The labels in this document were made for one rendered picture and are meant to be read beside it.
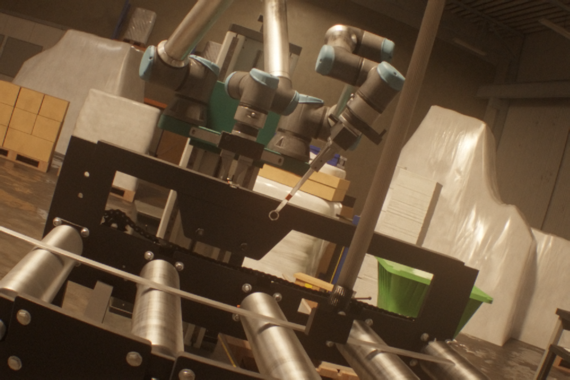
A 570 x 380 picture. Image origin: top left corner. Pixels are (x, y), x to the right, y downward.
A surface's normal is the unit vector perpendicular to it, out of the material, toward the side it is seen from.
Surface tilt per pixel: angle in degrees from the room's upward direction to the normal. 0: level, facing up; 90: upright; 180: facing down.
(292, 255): 98
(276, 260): 94
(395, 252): 90
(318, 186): 90
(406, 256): 90
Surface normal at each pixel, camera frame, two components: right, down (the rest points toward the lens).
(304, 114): 0.00, 0.05
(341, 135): -0.03, 0.30
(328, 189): -0.20, -0.02
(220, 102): 0.22, 0.13
